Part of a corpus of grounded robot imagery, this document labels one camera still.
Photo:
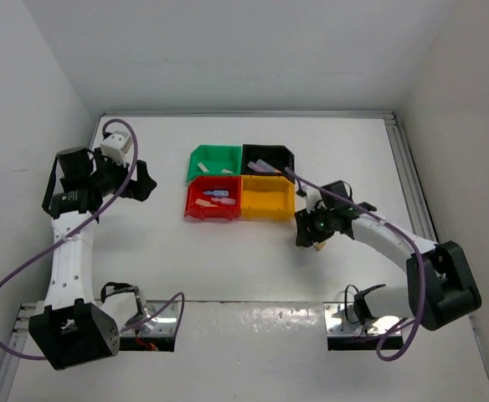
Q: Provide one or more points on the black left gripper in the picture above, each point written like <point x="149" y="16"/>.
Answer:
<point x="140" y="188"/>

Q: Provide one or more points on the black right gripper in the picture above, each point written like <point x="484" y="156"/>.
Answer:
<point x="306" y="235"/>

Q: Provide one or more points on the tan eraser block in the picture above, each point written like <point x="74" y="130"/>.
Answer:
<point x="320" y="246"/>

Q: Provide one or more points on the beige white mini stapler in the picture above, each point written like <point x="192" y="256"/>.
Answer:
<point x="202" y="167"/>

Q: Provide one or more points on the orange correction tape dispenser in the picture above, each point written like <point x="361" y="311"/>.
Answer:
<point x="203" y="203"/>

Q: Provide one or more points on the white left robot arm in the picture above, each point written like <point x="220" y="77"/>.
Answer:
<point x="74" y="327"/>

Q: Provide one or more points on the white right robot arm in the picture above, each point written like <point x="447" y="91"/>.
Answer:
<point x="440" y="286"/>

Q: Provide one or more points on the yellow plastic bin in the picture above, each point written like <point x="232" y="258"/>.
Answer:
<point x="267" y="197"/>

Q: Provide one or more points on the black plastic bin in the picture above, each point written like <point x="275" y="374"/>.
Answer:
<point x="277" y="156"/>

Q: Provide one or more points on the red plastic bin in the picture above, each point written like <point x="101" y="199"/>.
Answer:
<point x="203" y="183"/>

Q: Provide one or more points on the green plastic bin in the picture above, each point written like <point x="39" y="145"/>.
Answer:
<point x="215" y="158"/>

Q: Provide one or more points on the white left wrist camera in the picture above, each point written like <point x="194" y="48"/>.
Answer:
<point x="114" y="144"/>

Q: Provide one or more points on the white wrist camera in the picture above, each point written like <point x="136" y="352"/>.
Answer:
<point x="114" y="144"/>
<point x="314" y="200"/>

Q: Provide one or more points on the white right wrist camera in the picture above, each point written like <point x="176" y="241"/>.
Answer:
<point x="314" y="200"/>

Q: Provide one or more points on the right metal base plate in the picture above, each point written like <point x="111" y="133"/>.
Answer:
<point x="337" y="326"/>

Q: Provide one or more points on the metal base plate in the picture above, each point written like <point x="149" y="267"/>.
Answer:
<point x="155" y="319"/>
<point x="337" y="326"/>

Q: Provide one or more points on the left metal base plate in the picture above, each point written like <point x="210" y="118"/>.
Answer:
<point x="155" y="319"/>

